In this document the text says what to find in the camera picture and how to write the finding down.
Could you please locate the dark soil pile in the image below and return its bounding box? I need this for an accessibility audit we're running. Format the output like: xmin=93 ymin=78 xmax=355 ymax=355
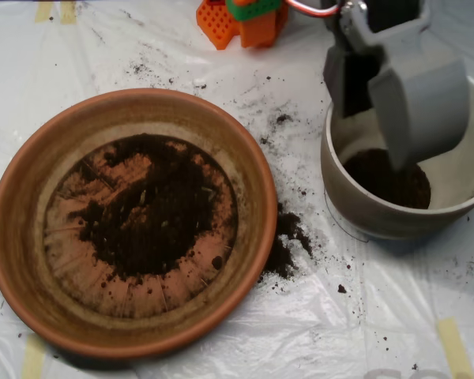
xmin=69 ymin=133 xmax=238 ymax=280

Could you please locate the terracotta clay saucer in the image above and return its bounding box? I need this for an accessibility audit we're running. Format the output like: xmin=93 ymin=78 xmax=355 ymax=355
xmin=0 ymin=88 xmax=279 ymax=361

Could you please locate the white plastic cover sheet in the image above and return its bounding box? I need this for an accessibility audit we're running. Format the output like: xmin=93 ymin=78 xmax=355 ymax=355
xmin=0 ymin=0 xmax=474 ymax=379

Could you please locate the beige masking tape strip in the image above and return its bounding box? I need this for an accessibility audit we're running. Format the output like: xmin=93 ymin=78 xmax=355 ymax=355
xmin=435 ymin=317 xmax=474 ymax=379
xmin=59 ymin=0 xmax=78 ymax=25
xmin=34 ymin=0 xmax=55 ymax=23
xmin=21 ymin=334 xmax=47 ymax=379

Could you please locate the white ceramic pot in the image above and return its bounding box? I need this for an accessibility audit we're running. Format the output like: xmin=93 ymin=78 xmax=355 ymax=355
xmin=320 ymin=77 xmax=474 ymax=241

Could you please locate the spilled dark soil heap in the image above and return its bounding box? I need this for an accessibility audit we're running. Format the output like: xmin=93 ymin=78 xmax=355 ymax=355
xmin=256 ymin=201 xmax=315 ymax=285

